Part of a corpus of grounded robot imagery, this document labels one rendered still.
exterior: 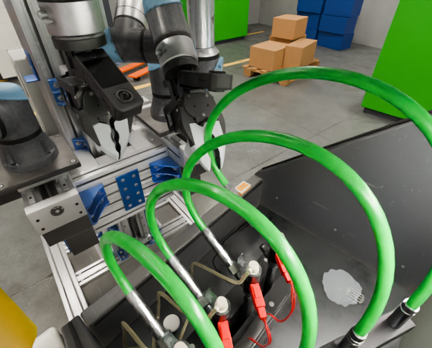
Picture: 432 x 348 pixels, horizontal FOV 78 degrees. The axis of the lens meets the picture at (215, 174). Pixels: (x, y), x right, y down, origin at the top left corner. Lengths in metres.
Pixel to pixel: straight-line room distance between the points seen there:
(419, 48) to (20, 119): 3.44
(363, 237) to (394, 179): 0.21
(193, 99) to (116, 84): 0.15
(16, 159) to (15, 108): 0.15
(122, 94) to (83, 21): 0.10
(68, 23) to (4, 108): 0.48
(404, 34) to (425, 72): 0.44
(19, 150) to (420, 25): 3.45
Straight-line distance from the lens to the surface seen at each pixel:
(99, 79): 0.42
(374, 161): 0.71
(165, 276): 0.23
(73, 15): 0.43
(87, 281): 1.62
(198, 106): 0.50
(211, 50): 0.96
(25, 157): 0.93
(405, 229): 0.80
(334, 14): 6.76
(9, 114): 0.87
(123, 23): 0.73
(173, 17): 0.57
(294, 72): 0.34
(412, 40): 3.62
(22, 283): 2.08
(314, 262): 0.87
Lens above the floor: 1.52
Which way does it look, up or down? 39 degrees down
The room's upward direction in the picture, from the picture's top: straight up
